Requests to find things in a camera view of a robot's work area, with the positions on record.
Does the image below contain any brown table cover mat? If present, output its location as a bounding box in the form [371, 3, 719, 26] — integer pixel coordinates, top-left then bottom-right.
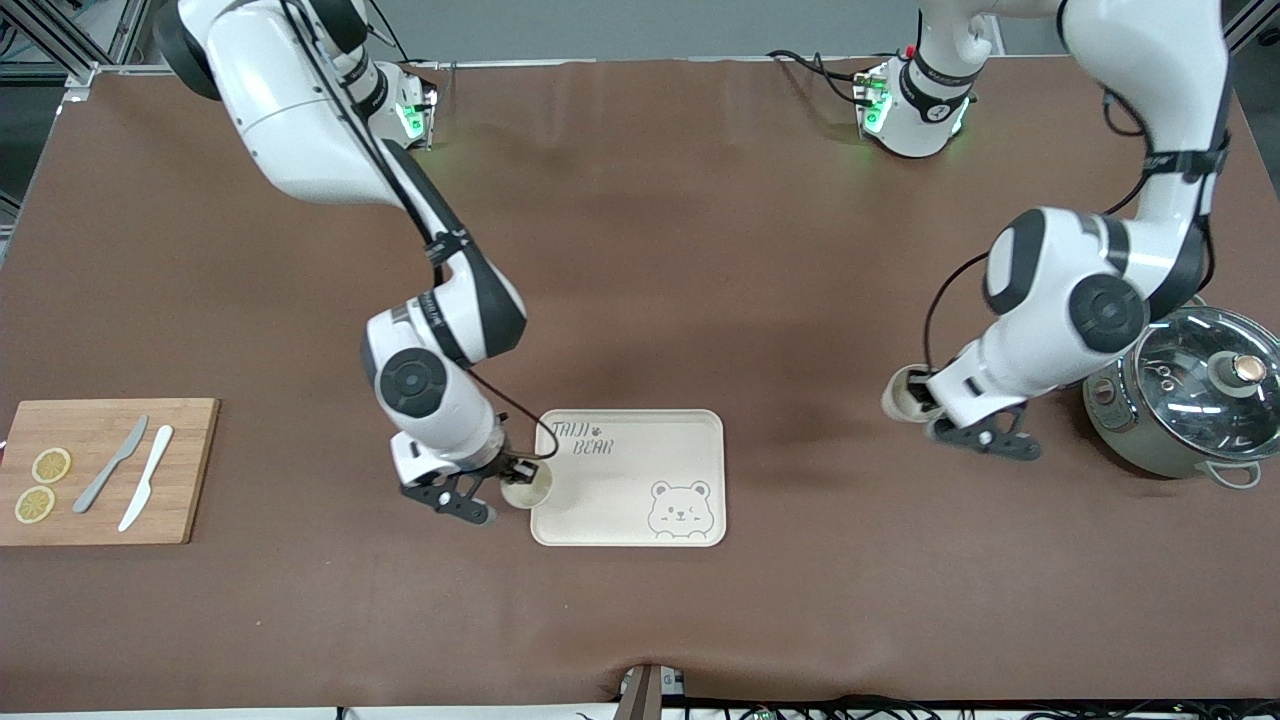
[0, 55, 1280, 713]

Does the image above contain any glass pot lid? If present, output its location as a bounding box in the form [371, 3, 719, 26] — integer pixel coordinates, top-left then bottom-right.
[1135, 306, 1280, 433]

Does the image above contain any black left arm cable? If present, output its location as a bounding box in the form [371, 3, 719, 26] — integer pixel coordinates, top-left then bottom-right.
[922, 250, 996, 376]

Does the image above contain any aluminium frame profile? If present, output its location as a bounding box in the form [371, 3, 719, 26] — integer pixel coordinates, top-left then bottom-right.
[1222, 0, 1280, 56]
[0, 0, 151, 101]

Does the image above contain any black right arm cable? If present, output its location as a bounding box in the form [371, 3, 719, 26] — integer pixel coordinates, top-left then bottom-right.
[283, 0, 560, 463]

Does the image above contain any steel electric cooking pot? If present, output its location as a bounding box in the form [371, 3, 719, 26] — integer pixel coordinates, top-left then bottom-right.
[1083, 305, 1280, 491]

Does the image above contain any white plastic knife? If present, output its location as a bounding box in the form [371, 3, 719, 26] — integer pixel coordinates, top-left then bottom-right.
[118, 425, 175, 533]

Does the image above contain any white bear print tray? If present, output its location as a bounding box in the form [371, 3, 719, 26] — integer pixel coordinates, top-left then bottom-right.
[529, 408, 728, 548]

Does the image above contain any bamboo cutting board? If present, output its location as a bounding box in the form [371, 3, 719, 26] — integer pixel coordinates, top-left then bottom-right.
[0, 398, 221, 547]

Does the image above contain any white plastic cup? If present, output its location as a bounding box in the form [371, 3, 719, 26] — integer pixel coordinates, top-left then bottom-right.
[500, 462, 554, 511]
[881, 365, 946, 424]

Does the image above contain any grey plastic knife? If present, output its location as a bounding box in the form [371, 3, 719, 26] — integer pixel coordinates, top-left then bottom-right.
[72, 415, 150, 515]

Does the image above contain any black arm base cable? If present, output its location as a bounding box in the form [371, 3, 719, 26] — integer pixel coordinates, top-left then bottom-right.
[766, 48, 881, 106]

